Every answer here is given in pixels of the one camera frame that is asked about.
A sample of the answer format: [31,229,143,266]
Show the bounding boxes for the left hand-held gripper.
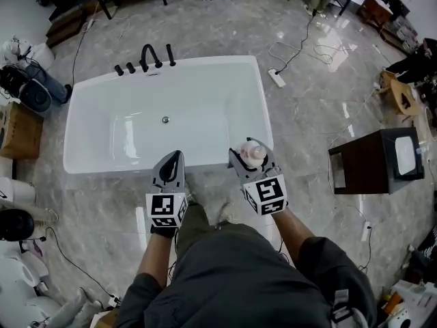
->
[145,150,190,229]

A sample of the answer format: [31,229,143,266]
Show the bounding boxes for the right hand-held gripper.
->
[227,137,289,217]

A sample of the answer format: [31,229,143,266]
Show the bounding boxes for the small pink-white bottle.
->
[238,140,267,169]

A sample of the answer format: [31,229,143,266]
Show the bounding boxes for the white bathtub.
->
[63,55,274,176]

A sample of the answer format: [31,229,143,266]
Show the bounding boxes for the person's right forearm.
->
[271,206,317,252]

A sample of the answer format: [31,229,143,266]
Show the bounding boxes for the person's left forearm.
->
[136,232,173,279]

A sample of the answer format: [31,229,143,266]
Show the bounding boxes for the person's left shoe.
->
[184,172,201,203]

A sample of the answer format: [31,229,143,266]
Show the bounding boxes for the person's shoe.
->
[184,172,201,203]
[217,200,235,224]

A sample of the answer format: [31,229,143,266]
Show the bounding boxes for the person's right shoe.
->
[217,200,235,224]

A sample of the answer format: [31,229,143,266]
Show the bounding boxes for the person's olive trousers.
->
[175,202,210,262]

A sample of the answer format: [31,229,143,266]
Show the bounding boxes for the black wristband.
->
[150,224,179,240]

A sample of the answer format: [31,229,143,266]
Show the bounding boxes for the dark wooden cabinet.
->
[328,127,425,195]

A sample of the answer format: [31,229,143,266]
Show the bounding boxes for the black curved faucet spout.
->
[141,43,163,68]

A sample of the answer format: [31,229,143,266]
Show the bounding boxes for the person's dark shirt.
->
[115,223,378,328]

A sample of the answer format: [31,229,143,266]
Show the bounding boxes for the black hand shower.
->
[165,43,177,68]

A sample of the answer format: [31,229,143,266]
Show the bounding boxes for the white cylinder bin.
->
[32,42,56,70]
[0,176,37,206]

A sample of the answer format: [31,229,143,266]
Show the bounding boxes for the cardboard box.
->
[0,100,44,160]

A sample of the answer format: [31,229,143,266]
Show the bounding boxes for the wooden stool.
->
[380,70,421,118]

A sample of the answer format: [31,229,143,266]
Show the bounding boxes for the black round device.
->
[0,208,35,242]

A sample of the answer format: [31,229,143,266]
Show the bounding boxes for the pale green stand legs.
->
[59,287,103,328]

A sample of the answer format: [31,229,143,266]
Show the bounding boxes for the wooden step platform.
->
[45,8,91,49]

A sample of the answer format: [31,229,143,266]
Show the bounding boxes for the white round appliance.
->
[0,254,51,303]

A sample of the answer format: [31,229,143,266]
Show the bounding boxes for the small wooden table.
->
[356,0,395,25]

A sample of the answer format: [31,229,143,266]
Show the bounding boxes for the shelf of small items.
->
[378,12,419,53]

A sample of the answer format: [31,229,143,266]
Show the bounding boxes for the white plastic device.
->
[382,278,437,328]

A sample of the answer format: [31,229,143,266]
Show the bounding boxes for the black cable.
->
[70,12,94,85]
[44,226,119,302]
[274,10,317,74]

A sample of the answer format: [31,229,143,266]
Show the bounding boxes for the person's grey harness strap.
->
[329,288,363,328]

